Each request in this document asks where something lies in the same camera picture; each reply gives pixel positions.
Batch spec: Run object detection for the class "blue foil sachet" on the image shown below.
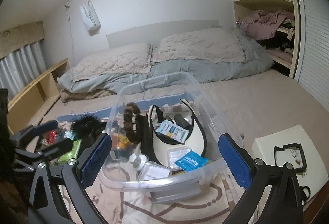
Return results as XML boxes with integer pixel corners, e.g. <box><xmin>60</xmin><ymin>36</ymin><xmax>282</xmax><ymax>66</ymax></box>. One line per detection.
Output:
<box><xmin>175</xmin><ymin>150</ymin><xmax>209</xmax><ymax>172</ymax></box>

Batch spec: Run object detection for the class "clear square plastic case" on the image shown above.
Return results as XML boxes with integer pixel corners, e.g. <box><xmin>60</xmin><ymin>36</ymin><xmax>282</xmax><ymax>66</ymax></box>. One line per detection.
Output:
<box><xmin>167</xmin><ymin>146</ymin><xmax>191</xmax><ymax>171</ymax></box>

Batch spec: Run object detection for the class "red snack box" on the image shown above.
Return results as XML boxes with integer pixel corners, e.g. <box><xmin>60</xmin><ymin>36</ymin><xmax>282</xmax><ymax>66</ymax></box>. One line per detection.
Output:
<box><xmin>46</xmin><ymin>130</ymin><xmax>57</xmax><ymax>144</ymax></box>

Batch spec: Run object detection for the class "green white dotted pack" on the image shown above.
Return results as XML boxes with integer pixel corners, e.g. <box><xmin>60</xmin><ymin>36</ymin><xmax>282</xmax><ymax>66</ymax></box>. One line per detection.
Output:
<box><xmin>56</xmin><ymin>139</ymin><xmax>82</xmax><ymax>165</ymax></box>

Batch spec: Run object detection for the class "wooden bedside shelf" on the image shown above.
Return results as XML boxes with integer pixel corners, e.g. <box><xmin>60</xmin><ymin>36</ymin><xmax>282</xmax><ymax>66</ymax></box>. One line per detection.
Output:
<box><xmin>7</xmin><ymin>59</ymin><xmax>68</xmax><ymax>134</ymax></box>

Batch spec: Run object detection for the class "black feather pom pom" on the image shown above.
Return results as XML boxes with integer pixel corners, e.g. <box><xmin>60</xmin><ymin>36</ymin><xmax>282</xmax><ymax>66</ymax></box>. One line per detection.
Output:
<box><xmin>70</xmin><ymin>115</ymin><xmax>102</xmax><ymax>139</ymax></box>

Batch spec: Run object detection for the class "black sun visor cap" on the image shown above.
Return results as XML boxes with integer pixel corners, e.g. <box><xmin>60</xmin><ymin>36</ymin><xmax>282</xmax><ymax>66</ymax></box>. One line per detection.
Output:
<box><xmin>83</xmin><ymin>122</ymin><xmax>107</xmax><ymax>148</ymax></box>

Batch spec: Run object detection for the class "white black sun visor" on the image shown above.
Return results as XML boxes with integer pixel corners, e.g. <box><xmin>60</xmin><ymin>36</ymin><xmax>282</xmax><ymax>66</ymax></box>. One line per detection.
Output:
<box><xmin>140</xmin><ymin>98</ymin><xmax>207</xmax><ymax>168</ymax></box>

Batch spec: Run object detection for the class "grey curtain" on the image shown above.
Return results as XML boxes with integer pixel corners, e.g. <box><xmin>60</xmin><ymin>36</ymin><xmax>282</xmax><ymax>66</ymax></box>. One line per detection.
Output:
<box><xmin>0</xmin><ymin>40</ymin><xmax>47</xmax><ymax>101</ymax></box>

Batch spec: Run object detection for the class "leopard fur headband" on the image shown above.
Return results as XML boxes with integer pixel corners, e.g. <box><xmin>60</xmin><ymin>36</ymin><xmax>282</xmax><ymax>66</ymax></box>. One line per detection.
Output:
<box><xmin>123</xmin><ymin>103</ymin><xmax>141</xmax><ymax>144</ymax></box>

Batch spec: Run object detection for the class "blue white sachet pack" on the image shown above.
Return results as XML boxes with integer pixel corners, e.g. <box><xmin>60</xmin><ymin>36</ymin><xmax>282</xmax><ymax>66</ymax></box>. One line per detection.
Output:
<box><xmin>156</xmin><ymin>120</ymin><xmax>189</xmax><ymax>143</ymax></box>

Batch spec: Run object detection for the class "clear plastic storage bin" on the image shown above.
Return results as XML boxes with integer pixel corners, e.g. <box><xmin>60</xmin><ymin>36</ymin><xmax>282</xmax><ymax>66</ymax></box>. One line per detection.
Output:
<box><xmin>99</xmin><ymin>72</ymin><xmax>243</xmax><ymax>202</ymax></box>

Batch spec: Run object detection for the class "beige printed curtain valance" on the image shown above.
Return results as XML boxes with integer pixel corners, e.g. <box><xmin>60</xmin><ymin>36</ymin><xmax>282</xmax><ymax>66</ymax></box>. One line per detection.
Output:
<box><xmin>0</xmin><ymin>21</ymin><xmax>45</xmax><ymax>59</ymax></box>

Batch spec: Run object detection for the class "left beige quilted pillow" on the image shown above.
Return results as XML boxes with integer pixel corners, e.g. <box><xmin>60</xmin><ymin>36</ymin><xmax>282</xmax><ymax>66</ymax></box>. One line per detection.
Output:
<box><xmin>71</xmin><ymin>42</ymin><xmax>153</xmax><ymax>82</ymax></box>

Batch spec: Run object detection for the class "beige quilted pillow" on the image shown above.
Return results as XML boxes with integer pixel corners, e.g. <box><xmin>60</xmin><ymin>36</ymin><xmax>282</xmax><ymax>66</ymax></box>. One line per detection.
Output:
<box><xmin>153</xmin><ymin>27</ymin><xmax>245</xmax><ymax>63</ymax></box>
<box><xmin>71</xmin><ymin>42</ymin><xmax>153</xmax><ymax>82</ymax></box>

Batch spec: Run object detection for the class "grey blue duvet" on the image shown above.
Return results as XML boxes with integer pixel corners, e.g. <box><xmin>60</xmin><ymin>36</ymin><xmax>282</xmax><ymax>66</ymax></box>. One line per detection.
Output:
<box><xmin>57</xmin><ymin>28</ymin><xmax>274</xmax><ymax>93</ymax></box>

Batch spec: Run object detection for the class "white sweet paper bag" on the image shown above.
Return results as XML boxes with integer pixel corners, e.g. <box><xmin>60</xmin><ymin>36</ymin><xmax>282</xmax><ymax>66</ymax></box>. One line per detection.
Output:
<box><xmin>79</xmin><ymin>1</ymin><xmax>101</xmax><ymax>32</ymax></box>

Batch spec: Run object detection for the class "white louvered closet door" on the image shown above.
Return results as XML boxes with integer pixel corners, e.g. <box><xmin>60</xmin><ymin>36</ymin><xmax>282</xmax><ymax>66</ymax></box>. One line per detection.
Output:
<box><xmin>294</xmin><ymin>0</ymin><xmax>328</xmax><ymax>109</ymax></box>

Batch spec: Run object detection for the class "right beige quilted pillow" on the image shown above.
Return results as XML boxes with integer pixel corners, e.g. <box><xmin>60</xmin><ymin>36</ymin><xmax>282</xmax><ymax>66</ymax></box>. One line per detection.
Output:
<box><xmin>153</xmin><ymin>27</ymin><xmax>245</xmax><ymax>63</ymax></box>

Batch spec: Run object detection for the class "white bed headboard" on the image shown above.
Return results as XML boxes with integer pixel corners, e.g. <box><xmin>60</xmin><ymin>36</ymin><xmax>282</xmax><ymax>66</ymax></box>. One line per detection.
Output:
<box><xmin>107</xmin><ymin>20</ymin><xmax>220</xmax><ymax>49</ymax></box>

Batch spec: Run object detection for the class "pink clothes pile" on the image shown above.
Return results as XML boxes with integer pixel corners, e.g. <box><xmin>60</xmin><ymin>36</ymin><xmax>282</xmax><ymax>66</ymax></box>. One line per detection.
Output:
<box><xmin>239</xmin><ymin>10</ymin><xmax>294</xmax><ymax>41</ymax></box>

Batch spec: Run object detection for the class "white box with black frame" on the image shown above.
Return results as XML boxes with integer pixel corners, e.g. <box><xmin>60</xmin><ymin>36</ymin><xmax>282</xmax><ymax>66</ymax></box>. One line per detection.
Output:
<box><xmin>251</xmin><ymin>124</ymin><xmax>328</xmax><ymax>210</ymax></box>

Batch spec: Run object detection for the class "yellow toy camera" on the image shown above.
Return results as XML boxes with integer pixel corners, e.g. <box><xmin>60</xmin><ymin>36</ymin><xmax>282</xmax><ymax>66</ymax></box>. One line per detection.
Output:
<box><xmin>117</xmin><ymin>135</ymin><xmax>134</xmax><ymax>151</ymax></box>

